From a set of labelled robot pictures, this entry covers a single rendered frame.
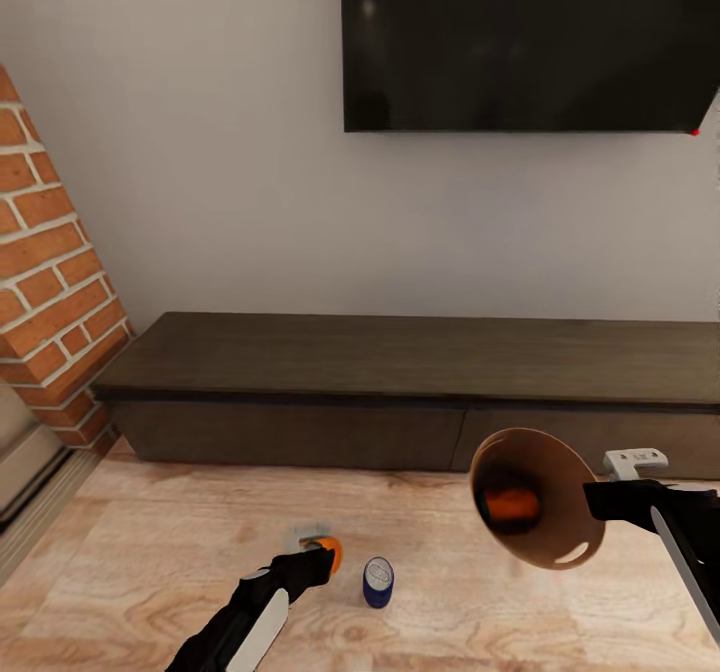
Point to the cabinet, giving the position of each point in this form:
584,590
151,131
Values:
414,393

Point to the wall mounted tv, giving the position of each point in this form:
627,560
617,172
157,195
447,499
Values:
530,66

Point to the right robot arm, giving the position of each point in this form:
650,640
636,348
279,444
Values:
687,517

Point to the trash can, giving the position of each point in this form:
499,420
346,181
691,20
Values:
522,456

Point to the can of soda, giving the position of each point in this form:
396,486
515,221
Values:
516,503
378,578
328,543

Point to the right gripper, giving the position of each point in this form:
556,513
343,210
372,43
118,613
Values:
613,500

